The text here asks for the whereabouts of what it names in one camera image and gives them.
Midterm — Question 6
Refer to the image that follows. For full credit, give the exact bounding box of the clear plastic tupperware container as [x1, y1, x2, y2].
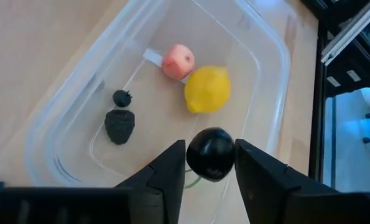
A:
[24, 0, 292, 224]

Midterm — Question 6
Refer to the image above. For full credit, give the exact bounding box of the pink peach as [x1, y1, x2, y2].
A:
[161, 44, 196, 81]

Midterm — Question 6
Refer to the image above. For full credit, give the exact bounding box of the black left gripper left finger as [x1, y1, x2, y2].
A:
[114, 139, 187, 224]

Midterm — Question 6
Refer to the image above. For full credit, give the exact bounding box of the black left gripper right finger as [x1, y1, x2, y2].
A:
[234, 138, 340, 224]

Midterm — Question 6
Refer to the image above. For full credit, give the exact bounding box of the small dark blueberry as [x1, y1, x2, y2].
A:
[112, 89, 133, 108]

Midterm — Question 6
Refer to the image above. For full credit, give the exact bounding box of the dark cherry with stem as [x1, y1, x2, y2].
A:
[183, 126, 236, 190]

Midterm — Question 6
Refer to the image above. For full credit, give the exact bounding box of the silver frame bracket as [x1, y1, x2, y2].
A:
[320, 0, 370, 67]

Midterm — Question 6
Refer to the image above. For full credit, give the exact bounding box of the yellow lemon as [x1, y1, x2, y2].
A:
[183, 65, 232, 114]

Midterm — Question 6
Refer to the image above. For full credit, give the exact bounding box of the black blackberry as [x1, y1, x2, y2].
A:
[104, 108, 136, 146]

